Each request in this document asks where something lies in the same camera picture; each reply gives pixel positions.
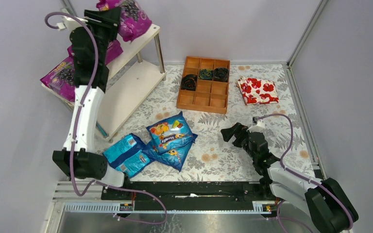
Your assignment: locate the orange wooden compartment tray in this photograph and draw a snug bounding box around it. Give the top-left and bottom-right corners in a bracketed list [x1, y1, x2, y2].
[176, 56, 230, 114]

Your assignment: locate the purple grape candy bag front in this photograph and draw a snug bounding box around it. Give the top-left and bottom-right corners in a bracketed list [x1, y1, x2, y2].
[64, 40, 123, 65]

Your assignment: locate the dark green rolled item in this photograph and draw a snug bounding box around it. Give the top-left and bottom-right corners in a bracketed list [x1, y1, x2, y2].
[198, 69, 213, 81]

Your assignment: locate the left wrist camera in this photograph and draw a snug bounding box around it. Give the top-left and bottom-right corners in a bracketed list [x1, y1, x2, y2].
[56, 16, 87, 32]

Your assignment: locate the blue fruit candy bag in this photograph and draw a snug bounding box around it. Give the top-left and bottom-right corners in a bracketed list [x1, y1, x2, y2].
[146, 111, 197, 154]

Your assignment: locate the red floral folded cloth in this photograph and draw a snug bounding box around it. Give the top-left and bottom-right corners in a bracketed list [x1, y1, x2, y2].
[236, 77, 279, 105]

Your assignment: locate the black rolled item left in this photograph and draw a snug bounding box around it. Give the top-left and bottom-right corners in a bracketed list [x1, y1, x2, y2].
[180, 74, 198, 91]

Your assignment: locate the teal blue snack bag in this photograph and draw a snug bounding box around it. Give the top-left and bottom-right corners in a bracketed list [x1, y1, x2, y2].
[103, 133, 153, 178]

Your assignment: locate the floral table mat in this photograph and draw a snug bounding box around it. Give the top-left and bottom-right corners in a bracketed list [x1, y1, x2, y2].
[95, 64, 314, 182]

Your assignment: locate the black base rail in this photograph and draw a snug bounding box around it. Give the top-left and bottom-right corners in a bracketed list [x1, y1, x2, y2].
[101, 182, 280, 213]

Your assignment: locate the black rolled item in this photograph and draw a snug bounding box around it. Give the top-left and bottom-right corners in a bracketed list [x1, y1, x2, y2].
[213, 67, 229, 83]
[180, 74, 198, 91]

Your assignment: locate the white two-tier shelf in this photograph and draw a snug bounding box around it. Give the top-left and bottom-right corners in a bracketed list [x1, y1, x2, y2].
[41, 22, 167, 142]

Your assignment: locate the black rolled item right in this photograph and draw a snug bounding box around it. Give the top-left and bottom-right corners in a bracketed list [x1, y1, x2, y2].
[213, 67, 229, 83]

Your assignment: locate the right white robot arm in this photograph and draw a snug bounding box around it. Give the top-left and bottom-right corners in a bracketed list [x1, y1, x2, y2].
[220, 123, 359, 233]

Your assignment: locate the blue candy bag underneath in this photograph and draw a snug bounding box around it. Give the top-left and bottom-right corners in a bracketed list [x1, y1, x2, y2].
[142, 133, 198, 172]

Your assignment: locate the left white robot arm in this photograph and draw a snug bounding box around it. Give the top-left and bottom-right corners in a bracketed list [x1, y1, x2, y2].
[52, 7, 125, 187]

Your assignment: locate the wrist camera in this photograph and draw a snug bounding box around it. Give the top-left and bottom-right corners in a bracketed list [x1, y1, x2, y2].
[247, 117, 265, 133]
[56, 16, 87, 32]

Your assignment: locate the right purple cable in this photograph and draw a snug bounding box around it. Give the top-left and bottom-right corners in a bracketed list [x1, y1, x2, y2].
[252, 113, 355, 233]

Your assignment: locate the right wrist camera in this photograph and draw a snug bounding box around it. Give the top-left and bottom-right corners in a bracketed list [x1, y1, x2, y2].
[247, 117, 265, 133]

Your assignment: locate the purple grape candy bag stack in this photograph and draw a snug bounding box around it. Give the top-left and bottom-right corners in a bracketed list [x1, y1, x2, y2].
[40, 57, 75, 101]

